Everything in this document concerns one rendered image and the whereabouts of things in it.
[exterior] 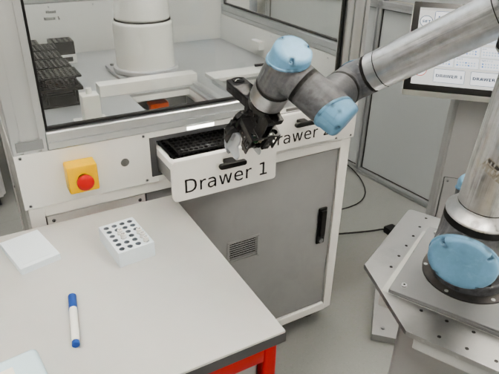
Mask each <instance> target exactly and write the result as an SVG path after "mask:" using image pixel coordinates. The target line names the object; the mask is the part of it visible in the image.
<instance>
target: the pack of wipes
mask: <svg viewBox="0 0 499 374"><path fill-rule="evenodd" d="M0 374H48V372H47V370H46V369H45V366H44V364H43V362H42V360H41V358H40V356H39V353H38V352H37V351H36V350H28V351H27V352H23V353H22V354H19V355H17V356H14V357H12V358H9V359H7V360H5V361H3V362H0Z"/></svg>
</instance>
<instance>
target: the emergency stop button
mask: <svg viewBox="0 0 499 374"><path fill-rule="evenodd" d="M76 184H77V186H78V188H79V189H81V190H83V191H87V190H90V189H91V188H93V186H94V178H93V177H92V176H91V175H88V174H84V175H82V176H80V177H79V178H78V180H77V182H76Z"/></svg>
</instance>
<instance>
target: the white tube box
mask: <svg viewBox="0 0 499 374"><path fill-rule="evenodd" d="M137 227H140V228H141V229H142V231H144V230H143V228H142V227H141V226H140V225H139V224H138V223H137V221H136V220H135V219H134V218H133V217H130V218H127V219H124V220H120V221H117V222H115V223H110V224H108V225H105V226H100V227H99V232H100V240H101V242H102V244H103V245H104V246H105V248H106V249H107V250H108V252H109V253H110V254H111V256H112V257H113V259H115V261H116V262H117V264H118V265H119V267H120V268H121V267H124V266H127V265H130V264H132V263H136V262H138V261H141V260H144V259H146V258H149V257H152V256H155V248H154V241H153V240H152V239H151V238H150V237H149V241H148V242H146V243H145V242H143V238H140V235H139V234H137V232H136V228H137ZM118 229H122V230H123V232H125V234H126V239H124V240H122V239H121V237H120V235H118V234H117V230H118ZM144 232H145V231H144ZM145 235H148V234H147V233H146V232H145Z"/></svg>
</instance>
